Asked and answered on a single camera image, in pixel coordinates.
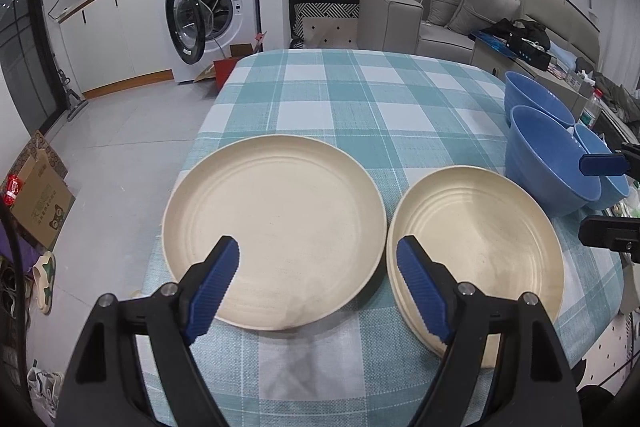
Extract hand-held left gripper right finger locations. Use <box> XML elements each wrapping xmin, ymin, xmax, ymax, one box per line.
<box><xmin>396</xmin><ymin>235</ymin><xmax>585</xmax><ymax>427</ymax></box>

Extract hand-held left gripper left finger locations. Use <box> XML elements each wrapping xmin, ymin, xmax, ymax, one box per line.
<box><xmin>57</xmin><ymin>235</ymin><xmax>241</xmax><ymax>427</ymax></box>

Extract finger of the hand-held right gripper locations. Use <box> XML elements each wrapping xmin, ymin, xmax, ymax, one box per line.
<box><xmin>579</xmin><ymin>143</ymin><xmax>640</xmax><ymax>180</ymax></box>
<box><xmin>578</xmin><ymin>216</ymin><xmax>640</xmax><ymax>264</ymax></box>

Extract blue bowl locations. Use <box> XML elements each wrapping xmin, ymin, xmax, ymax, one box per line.
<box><xmin>574</xmin><ymin>123</ymin><xmax>631</xmax><ymax>211</ymax></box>
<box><xmin>505</xmin><ymin>105</ymin><xmax>602</xmax><ymax>218</ymax></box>
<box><xmin>504</xmin><ymin>71</ymin><xmax>577</xmax><ymax>130</ymax></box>

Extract red capped water bottle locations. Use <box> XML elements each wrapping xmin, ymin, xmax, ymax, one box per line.
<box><xmin>582</xmin><ymin>88</ymin><xmax>603</xmax><ymax>130</ymax></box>

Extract dark grey clothes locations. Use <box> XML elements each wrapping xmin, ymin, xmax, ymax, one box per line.
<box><xmin>595</xmin><ymin>72</ymin><xmax>640</xmax><ymax>138</ymax></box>

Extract tissue box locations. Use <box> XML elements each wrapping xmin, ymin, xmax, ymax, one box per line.
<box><xmin>565</xmin><ymin>69</ymin><xmax>596</xmax><ymax>95</ymax></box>

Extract light blue cloth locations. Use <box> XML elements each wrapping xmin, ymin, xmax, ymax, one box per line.
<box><xmin>547</xmin><ymin>44</ymin><xmax>576</xmax><ymax>68</ymax></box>

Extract black box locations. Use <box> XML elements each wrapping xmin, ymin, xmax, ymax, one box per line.
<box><xmin>507</xmin><ymin>32</ymin><xmax>551</xmax><ymax>68</ymax></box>

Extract black jacket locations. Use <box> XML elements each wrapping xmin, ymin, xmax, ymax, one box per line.
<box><xmin>480</xmin><ymin>18</ymin><xmax>551</xmax><ymax>52</ymax></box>

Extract grey side cabinet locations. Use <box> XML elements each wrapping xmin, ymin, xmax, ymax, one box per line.
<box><xmin>470</xmin><ymin>32</ymin><xmax>596</xmax><ymax>108</ymax></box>

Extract cream green slipper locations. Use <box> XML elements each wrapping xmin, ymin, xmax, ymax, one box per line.
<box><xmin>32</xmin><ymin>251</ymin><xmax>57</xmax><ymax>315</ymax></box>

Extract large brown cardboard box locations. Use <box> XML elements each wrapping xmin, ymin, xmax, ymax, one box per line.
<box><xmin>10</xmin><ymin>132</ymin><xmax>76</xmax><ymax>253</ymax></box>

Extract white sneaker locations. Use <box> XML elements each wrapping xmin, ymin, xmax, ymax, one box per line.
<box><xmin>27</xmin><ymin>367</ymin><xmax>63</xmax><ymax>413</ymax></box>

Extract teal plaid tablecloth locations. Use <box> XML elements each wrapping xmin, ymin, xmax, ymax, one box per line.
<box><xmin>140</xmin><ymin>48</ymin><xmax>626</xmax><ymax>427</ymax></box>

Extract red cardboard box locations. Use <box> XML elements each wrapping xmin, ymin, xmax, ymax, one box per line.
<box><xmin>214</xmin><ymin>57</ymin><xmax>246</xmax><ymax>88</ymax></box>

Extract red packet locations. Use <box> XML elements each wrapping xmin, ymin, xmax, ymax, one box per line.
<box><xmin>2</xmin><ymin>174</ymin><xmax>23</xmax><ymax>205</ymax></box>

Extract grey stick vacuum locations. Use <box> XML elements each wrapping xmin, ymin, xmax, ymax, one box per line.
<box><xmin>57</xmin><ymin>69</ymin><xmax>90</xmax><ymax>122</ymax></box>

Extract white kitchen base cabinets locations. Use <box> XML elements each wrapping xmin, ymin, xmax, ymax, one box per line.
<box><xmin>57</xmin><ymin>0</ymin><xmax>176</xmax><ymax>100</ymax></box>

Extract black white patterned chair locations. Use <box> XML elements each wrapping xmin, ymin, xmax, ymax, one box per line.
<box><xmin>289</xmin><ymin>0</ymin><xmax>361</xmax><ymax>50</ymax></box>

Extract dark glass door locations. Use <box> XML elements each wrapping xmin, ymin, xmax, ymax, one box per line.
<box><xmin>0</xmin><ymin>0</ymin><xmax>56</xmax><ymax>132</ymax></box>

